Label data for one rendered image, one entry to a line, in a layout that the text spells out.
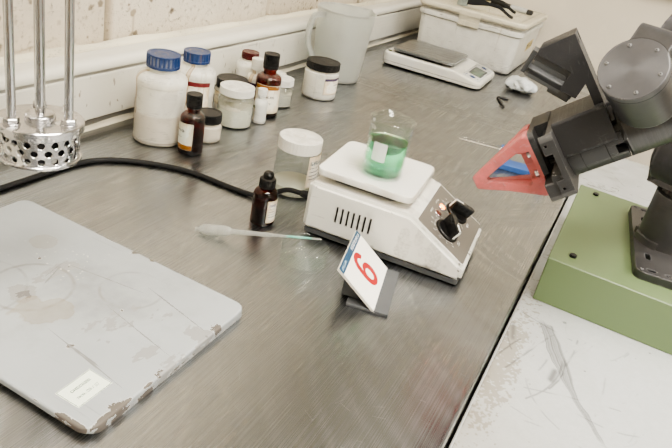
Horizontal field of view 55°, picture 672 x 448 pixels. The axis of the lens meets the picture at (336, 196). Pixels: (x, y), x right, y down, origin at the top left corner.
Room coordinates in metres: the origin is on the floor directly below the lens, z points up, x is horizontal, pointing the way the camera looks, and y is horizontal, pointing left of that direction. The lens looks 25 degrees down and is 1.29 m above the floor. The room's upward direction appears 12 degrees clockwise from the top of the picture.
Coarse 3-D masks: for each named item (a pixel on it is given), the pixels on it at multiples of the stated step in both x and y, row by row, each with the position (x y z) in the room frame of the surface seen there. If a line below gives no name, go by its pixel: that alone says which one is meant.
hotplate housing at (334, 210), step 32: (320, 192) 0.69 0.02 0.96; (352, 192) 0.69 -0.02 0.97; (448, 192) 0.77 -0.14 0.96; (320, 224) 0.69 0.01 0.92; (352, 224) 0.68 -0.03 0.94; (384, 224) 0.67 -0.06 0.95; (416, 224) 0.66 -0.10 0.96; (384, 256) 0.67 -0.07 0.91; (416, 256) 0.65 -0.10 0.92; (448, 256) 0.65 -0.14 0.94
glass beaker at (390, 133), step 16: (384, 112) 0.74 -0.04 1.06; (384, 128) 0.70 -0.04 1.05; (400, 128) 0.69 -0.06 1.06; (368, 144) 0.71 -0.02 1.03; (384, 144) 0.69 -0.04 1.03; (400, 144) 0.70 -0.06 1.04; (368, 160) 0.70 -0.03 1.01; (384, 160) 0.69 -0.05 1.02; (400, 160) 0.70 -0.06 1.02; (368, 176) 0.70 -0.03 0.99; (384, 176) 0.69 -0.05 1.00; (400, 176) 0.71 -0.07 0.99
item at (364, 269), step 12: (360, 240) 0.64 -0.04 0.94; (360, 252) 0.62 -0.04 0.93; (372, 252) 0.65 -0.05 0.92; (348, 264) 0.58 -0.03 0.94; (360, 264) 0.60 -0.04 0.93; (372, 264) 0.63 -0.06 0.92; (348, 276) 0.57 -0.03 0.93; (360, 276) 0.59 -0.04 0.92; (372, 276) 0.61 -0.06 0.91; (360, 288) 0.57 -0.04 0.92; (372, 288) 0.59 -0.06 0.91; (372, 300) 0.57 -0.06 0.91
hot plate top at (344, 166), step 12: (348, 144) 0.79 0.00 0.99; (360, 144) 0.80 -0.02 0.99; (336, 156) 0.74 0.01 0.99; (348, 156) 0.75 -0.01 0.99; (360, 156) 0.76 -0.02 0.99; (324, 168) 0.70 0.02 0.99; (336, 168) 0.71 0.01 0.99; (348, 168) 0.71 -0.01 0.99; (360, 168) 0.72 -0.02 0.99; (408, 168) 0.75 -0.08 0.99; (420, 168) 0.76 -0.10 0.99; (432, 168) 0.77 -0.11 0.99; (336, 180) 0.69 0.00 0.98; (348, 180) 0.69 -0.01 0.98; (360, 180) 0.69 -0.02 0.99; (372, 180) 0.69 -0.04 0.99; (408, 180) 0.72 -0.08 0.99; (420, 180) 0.72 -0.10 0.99; (372, 192) 0.68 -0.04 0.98; (384, 192) 0.67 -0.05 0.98; (396, 192) 0.67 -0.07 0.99; (408, 192) 0.68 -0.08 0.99
